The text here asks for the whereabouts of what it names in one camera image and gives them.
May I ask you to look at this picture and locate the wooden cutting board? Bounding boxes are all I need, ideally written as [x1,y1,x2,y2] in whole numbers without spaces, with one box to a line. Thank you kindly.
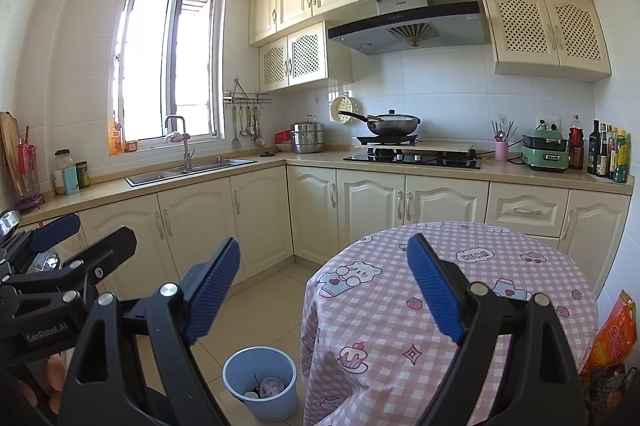
[0,111,26,201]

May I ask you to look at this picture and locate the cream round colander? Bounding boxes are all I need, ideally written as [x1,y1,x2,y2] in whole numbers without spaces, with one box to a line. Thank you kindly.
[330,96,363,125]

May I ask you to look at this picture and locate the blue plastic waste bin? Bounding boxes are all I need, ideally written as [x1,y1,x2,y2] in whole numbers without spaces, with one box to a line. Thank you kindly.
[222,346,298,423]

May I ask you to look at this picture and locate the steel double sink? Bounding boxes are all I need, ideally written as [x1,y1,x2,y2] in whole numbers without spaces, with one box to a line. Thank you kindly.
[125,158,257,187]

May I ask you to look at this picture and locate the grey range hood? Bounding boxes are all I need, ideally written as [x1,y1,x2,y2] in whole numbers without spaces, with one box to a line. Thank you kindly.
[327,0,488,56]

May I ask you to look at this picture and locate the sliding kitchen window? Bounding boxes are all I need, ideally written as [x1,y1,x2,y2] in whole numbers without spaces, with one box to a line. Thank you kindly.
[111,0,226,145]

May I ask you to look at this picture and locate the steel steamer pot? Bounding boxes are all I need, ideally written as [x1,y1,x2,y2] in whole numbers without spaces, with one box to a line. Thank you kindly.
[290,115,327,155]

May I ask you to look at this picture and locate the person's left hand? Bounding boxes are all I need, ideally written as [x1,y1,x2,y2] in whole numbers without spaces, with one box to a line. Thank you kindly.
[15,352,68,417]

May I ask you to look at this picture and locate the orange plastic bottle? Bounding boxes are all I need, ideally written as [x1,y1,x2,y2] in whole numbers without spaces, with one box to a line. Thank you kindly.
[108,116,123,157]

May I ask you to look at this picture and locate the metal wall utensil rack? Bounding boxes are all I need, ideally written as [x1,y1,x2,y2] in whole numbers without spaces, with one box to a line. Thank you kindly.
[222,78,273,107]

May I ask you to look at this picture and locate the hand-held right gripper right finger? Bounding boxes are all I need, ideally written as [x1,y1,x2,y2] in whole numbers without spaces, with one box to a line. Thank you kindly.
[406,233,587,426]

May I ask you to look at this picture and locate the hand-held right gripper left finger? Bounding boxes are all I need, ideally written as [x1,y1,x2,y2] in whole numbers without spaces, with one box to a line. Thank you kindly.
[59,236,242,426]

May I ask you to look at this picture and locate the pink checked cartoon tablecloth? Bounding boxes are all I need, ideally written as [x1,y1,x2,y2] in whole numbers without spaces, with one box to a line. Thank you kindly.
[300,221,600,426]

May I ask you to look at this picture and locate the black glass gas hob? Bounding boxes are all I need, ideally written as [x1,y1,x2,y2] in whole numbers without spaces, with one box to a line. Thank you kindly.
[343,148,483,170]

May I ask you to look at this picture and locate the black wok with lid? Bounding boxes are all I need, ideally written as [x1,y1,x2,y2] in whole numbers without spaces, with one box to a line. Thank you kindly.
[338,108,422,137]

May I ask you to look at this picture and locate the orange printed plastic bag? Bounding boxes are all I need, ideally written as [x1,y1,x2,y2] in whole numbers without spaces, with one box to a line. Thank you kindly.
[585,290,640,374]

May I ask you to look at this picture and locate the dark sauce bottle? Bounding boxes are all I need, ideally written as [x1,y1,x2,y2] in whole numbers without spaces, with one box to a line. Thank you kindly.
[597,123,611,178]

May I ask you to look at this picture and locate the green yellow oil bottle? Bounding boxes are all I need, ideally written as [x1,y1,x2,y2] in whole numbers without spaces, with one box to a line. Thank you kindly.
[614,129,629,184]

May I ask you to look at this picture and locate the steel kitchen faucet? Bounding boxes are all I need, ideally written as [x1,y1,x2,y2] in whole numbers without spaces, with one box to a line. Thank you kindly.
[165,115,195,171]

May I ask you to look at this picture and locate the light wooden board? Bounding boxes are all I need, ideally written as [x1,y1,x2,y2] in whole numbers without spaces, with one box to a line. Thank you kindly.
[367,141,475,154]

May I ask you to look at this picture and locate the dark wine bottle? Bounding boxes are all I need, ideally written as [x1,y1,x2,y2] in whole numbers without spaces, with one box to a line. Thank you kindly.
[587,120,601,175]

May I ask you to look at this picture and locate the pale pink sauce bottle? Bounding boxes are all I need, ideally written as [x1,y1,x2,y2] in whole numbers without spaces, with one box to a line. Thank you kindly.
[606,124,617,179]

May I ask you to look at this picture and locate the red handled kitchen tools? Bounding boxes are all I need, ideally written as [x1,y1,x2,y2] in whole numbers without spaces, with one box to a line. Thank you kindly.
[16,126,42,201]

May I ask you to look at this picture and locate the dark patterned bag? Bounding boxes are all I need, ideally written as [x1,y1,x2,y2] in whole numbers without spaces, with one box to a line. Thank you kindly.
[580,366,638,426]

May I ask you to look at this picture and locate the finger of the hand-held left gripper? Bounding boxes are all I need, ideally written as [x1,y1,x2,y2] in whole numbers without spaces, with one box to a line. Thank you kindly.
[0,226,138,307]
[0,213,82,277]

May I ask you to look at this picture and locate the cream lower kitchen cabinets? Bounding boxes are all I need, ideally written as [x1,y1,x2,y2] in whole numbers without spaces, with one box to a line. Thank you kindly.
[20,151,633,301]

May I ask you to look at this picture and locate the green electric cooker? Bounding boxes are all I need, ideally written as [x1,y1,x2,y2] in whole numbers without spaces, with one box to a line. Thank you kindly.
[521,128,571,173]

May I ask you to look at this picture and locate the lattice door wall cabinet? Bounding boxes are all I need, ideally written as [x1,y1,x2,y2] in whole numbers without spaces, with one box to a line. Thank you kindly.
[257,22,353,95]
[480,0,612,82]

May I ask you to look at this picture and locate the black burner stand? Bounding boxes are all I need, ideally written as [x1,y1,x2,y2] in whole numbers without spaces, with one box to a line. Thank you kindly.
[356,135,418,147]

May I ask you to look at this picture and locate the glass jar white lid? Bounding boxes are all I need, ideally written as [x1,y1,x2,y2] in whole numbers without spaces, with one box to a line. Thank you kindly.
[53,149,76,195]

